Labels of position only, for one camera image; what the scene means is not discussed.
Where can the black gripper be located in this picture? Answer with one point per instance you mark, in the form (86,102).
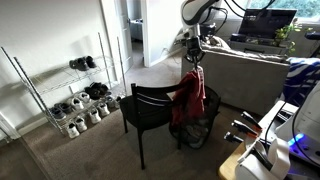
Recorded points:
(193,48)

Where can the red shirt with white print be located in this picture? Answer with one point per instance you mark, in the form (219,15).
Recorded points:
(190,96)

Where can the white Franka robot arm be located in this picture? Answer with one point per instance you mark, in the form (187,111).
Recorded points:
(196,11)

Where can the black mesh laundry basket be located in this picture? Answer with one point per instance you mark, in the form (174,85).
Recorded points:
(200,133)

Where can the beige sofa cushion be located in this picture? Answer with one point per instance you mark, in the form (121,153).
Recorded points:
(216,42)

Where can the grey sofa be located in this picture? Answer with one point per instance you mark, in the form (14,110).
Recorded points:
(240,76)

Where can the grey side desk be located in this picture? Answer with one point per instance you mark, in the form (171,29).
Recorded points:
(256,46)

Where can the black wooden chair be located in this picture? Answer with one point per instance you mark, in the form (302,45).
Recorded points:
(146,113)

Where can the black orange bar clamp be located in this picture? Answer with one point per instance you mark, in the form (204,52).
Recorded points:
(250,119)
(243,127)
(233,137)

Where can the black laptop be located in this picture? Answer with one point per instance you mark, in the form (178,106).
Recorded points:
(268,23)

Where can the white door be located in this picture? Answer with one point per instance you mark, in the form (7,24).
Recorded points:
(116,36)

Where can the green potted plant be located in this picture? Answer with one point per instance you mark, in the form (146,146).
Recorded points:
(285,33)

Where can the white sneaker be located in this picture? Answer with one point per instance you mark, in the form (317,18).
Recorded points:
(84,97)
(77,104)
(94,116)
(103,109)
(72,130)
(80,124)

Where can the black sandals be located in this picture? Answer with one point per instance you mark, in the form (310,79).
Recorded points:
(96,90)

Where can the blue white patterned blanket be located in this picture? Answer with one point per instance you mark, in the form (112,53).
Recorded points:
(301,80)

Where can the black shoe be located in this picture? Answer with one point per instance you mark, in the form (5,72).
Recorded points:
(78,64)
(90,61)

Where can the white plastic device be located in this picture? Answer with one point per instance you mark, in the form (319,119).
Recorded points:
(263,160)

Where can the dark grey sneaker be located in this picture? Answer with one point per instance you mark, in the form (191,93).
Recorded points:
(64,107)
(57,114)

